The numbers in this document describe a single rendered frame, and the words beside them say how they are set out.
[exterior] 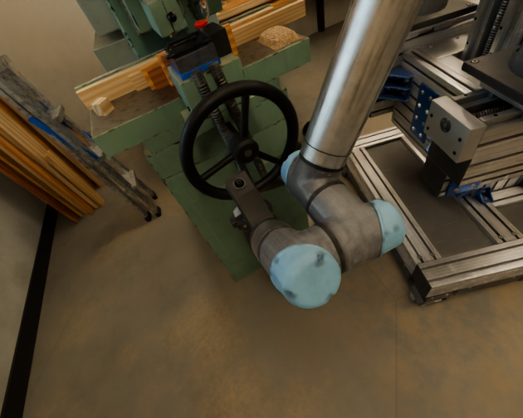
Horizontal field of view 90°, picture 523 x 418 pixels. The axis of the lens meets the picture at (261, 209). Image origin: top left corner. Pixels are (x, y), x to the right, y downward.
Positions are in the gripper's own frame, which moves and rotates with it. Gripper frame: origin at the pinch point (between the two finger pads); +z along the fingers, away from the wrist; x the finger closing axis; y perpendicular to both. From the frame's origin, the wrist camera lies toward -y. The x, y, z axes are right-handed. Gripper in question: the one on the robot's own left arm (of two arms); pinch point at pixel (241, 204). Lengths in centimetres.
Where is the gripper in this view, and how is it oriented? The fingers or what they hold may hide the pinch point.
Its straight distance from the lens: 62.2
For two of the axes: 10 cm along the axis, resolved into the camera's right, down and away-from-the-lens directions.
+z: -2.8, -2.2, 9.3
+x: 8.7, -4.8, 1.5
